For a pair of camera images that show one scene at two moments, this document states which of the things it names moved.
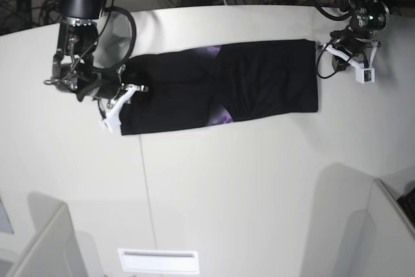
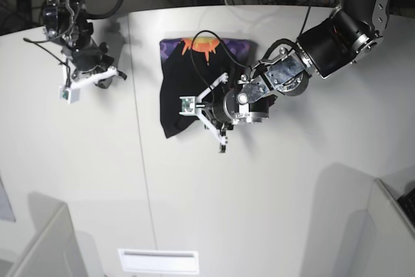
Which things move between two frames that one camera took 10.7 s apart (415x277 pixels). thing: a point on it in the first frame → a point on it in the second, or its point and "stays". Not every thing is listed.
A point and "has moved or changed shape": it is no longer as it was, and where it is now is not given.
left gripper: [107, 85] → [87, 58]
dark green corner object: [407, 202] stays
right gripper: [352, 43] → [227, 109]
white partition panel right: [394, 244] stays
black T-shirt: [209, 85] has moved or changed shape
